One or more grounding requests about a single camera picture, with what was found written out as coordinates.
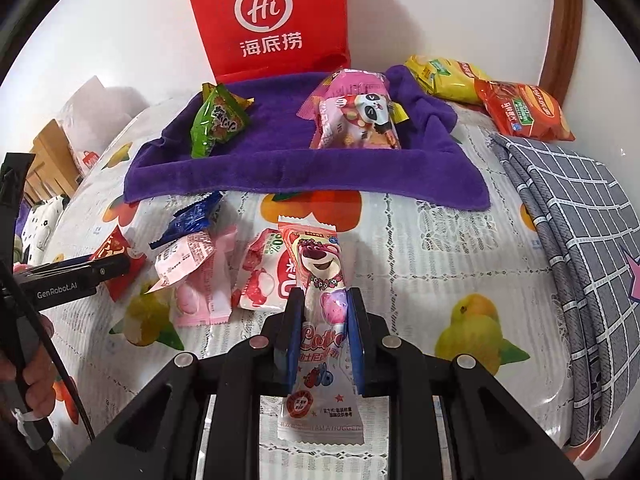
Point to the green snack packet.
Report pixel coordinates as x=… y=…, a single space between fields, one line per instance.
x=217 y=120

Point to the white strawberry print packet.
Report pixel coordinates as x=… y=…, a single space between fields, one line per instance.
x=265 y=270

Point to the blue candy packet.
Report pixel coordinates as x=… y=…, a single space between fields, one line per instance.
x=192 y=217

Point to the long bear print packet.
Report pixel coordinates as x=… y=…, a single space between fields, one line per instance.
x=320 y=270

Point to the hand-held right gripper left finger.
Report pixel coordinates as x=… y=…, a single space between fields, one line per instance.
x=240 y=400

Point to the purple towel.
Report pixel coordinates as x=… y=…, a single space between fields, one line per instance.
x=280 y=165

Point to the red snack packet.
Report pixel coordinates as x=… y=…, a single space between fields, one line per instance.
x=120 y=240

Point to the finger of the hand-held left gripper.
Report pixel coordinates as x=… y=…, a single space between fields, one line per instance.
x=107 y=270

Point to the red chip bag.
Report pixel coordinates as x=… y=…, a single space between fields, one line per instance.
x=525 y=110

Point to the red paper bag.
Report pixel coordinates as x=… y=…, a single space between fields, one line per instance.
x=270 y=15

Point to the large pink panda snack bag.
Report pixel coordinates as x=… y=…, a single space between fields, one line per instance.
x=357 y=110

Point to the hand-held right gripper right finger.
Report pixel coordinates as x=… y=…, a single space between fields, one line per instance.
x=410 y=400

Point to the brown wooden door frame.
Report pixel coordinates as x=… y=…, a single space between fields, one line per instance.
x=562 y=35

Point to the yellow patterned triangular packet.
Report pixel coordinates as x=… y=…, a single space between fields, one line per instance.
x=400 y=111

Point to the yellow chip bag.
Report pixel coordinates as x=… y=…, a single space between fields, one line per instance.
x=445 y=77

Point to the pink peach packet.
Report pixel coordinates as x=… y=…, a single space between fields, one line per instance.
x=207 y=300

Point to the pale pink text packet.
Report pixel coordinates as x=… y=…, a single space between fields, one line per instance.
x=182 y=257

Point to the person's left hand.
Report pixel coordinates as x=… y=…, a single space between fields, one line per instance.
x=42 y=385

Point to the white plastic shopping bag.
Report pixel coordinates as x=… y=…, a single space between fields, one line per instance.
x=87 y=120

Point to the grey checked cloth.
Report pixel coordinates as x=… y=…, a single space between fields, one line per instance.
x=580 y=240

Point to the white spotted pillow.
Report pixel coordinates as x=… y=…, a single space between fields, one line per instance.
x=45 y=220

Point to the fruit print tablecloth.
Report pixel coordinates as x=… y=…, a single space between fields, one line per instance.
x=425 y=260

